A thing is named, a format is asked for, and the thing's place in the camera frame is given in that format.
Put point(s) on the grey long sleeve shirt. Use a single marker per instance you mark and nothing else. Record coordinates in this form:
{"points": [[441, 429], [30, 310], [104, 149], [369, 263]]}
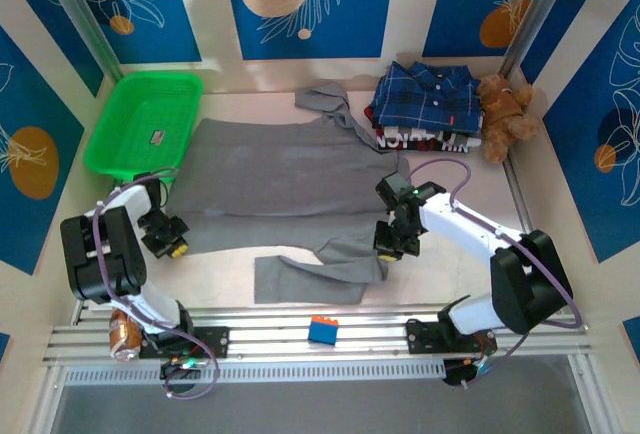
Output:
{"points": [[275, 174]]}

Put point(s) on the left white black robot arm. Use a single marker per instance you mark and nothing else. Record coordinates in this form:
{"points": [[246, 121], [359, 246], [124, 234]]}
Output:
{"points": [[105, 254]]}

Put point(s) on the small label sticker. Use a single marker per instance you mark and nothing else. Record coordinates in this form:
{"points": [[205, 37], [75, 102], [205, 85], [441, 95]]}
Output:
{"points": [[158, 137]]}

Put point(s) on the blue orange toy brick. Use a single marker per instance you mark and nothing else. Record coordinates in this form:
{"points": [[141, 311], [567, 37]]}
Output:
{"points": [[322, 334]]}

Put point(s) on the brown drink bottle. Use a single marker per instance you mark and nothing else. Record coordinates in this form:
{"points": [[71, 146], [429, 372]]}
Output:
{"points": [[122, 339]]}

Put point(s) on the small black circuit board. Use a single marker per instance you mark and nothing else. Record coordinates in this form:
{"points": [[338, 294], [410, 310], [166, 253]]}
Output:
{"points": [[175, 370], [457, 371]]}

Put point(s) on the red folded shirt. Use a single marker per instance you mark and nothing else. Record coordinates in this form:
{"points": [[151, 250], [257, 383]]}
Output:
{"points": [[370, 113]]}

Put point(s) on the green plastic basket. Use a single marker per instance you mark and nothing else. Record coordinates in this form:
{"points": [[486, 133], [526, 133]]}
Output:
{"points": [[135, 104]]}

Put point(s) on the blue plaid folded shirt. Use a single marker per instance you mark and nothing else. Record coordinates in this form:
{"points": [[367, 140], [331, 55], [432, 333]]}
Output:
{"points": [[425, 99]]}

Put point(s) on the brown teddy bear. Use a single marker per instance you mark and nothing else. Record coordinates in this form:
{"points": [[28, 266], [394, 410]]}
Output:
{"points": [[500, 104]]}

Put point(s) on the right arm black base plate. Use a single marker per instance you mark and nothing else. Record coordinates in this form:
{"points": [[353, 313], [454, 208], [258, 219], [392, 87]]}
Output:
{"points": [[420, 336]]}

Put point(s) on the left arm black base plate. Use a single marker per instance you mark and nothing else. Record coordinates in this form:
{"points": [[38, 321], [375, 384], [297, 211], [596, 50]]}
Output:
{"points": [[215, 341]]}

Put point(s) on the aluminium side rail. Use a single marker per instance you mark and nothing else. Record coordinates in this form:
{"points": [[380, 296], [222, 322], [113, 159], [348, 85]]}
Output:
{"points": [[81, 313], [515, 189]]}

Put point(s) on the aluminium rail frame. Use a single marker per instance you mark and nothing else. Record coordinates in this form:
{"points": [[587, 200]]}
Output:
{"points": [[270, 334]]}

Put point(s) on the aluminium corner post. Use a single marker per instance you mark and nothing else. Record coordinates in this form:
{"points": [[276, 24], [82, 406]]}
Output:
{"points": [[540, 14], [80, 9]]}

